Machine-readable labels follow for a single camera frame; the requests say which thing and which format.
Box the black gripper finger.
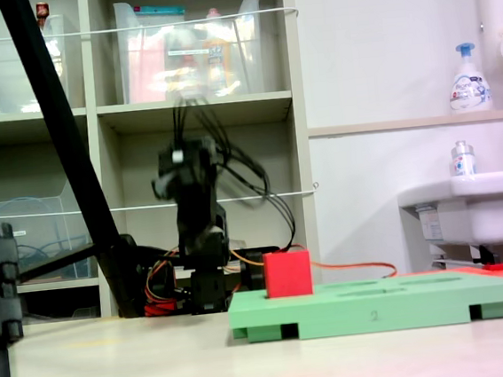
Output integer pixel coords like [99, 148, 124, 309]
[149, 167, 183, 204]

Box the red square block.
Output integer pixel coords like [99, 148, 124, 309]
[262, 248, 315, 300]

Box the black clamp block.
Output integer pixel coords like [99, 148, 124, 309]
[238, 247, 270, 294]

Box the large clear plastic bin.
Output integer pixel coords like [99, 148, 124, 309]
[112, 0, 271, 107]

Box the pink packet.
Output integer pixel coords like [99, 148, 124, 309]
[122, 30, 172, 105]

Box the orange labelled bottle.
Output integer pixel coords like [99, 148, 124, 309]
[197, 5, 238, 98]

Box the clear angled file box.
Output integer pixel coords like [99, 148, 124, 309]
[0, 177, 99, 287]

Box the green board with holes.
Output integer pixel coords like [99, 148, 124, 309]
[225, 265, 503, 347]

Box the small clear sanitizer bottle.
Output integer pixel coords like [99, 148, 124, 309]
[447, 138, 479, 178]

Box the white blue pump bottle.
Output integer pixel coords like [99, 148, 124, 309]
[443, 40, 495, 116]

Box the white sink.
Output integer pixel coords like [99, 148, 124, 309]
[394, 169, 503, 256]

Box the white cord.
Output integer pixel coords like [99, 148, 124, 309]
[0, 4, 301, 48]
[0, 181, 321, 226]

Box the red wire bundle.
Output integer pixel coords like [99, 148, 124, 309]
[138, 247, 193, 319]

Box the orange cable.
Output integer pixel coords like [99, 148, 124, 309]
[230, 232, 400, 295]

